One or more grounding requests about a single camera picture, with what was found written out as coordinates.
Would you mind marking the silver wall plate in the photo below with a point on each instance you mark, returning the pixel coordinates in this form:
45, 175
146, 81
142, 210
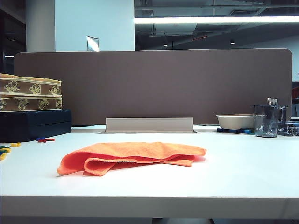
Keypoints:
92, 44

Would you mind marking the clear plastic measuring cup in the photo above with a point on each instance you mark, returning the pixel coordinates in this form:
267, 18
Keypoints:
265, 121

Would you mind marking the yellow patterned box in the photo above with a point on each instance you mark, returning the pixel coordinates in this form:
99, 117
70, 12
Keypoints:
23, 103
23, 87

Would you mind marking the red letter magnet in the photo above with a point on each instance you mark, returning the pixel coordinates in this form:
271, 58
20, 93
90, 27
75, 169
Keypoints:
49, 140

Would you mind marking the beige paper bowl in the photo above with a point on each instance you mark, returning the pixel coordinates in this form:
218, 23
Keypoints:
233, 121

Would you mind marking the ceiling light strip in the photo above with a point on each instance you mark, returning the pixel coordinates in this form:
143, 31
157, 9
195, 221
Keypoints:
210, 19

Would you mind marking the clear plastic box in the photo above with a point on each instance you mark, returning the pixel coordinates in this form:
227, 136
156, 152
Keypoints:
289, 129

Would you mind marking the brown desk partition panel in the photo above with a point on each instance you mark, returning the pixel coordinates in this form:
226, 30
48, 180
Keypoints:
163, 86

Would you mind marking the dark blue case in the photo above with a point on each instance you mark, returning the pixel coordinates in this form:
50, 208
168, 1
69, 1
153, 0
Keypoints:
35, 126

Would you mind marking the blue mat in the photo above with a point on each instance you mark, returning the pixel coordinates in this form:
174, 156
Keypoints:
233, 130

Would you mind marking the small ceiling spot lamp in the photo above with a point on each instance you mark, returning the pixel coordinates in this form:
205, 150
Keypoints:
232, 42

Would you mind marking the orange cloth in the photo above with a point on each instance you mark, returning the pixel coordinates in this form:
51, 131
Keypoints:
140, 151

